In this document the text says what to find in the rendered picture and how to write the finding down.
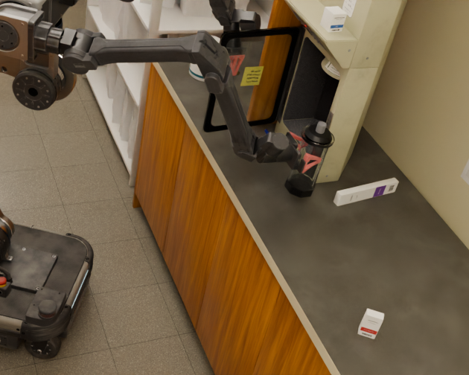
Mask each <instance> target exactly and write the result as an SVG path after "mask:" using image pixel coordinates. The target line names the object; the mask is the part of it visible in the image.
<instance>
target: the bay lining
mask: <svg viewBox="0 0 469 375"><path fill-rule="evenodd" d="M324 58H325V56H324V54H323V53H322V52H321V51H320V50H319V49H318V48H317V47H316V46H315V45H314V44H313V43H312V42H311V41H310V39H309V38H308V37H306V38H305V39H304V43H303V46H302V49H301V53H300V57H299V61H298V64H297V67H296V72H295V75H294V78H293V83H292V85H291V89H290V93H289V97H288V100H287V105H286V107H285V110H284V115H283V121H285V120H295V119H305V118H315V119H317V120H320V121H323V122H325V123H326V121H327V119H328V115H329V112H330V109H331V105H332V103H333V100H334V96H335V94H336V90H337V87H338V84H339V80H337V79H335V78H333V77H331V76H330V75H328V74H327V73H326V72H325V71H324V70H323V68H322V65H321V64H322V61H323V59H324Z"/></svg>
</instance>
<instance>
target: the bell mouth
mask: <svg viewBox="0 0 469 375"><path fill-rule="evenodd" d="M321 65H322V68H323V70H324V71H325V72H326V73H327V74H328V75H330V76H331V77H333V78H335V79H337V80H340V74H339V72H338V70H337V69H336V68H335V67H334V66H333V65H332V64H331V62H330V61H329V60H328V59H327V58H324V59H323V61H322V64H321Z"/></svg>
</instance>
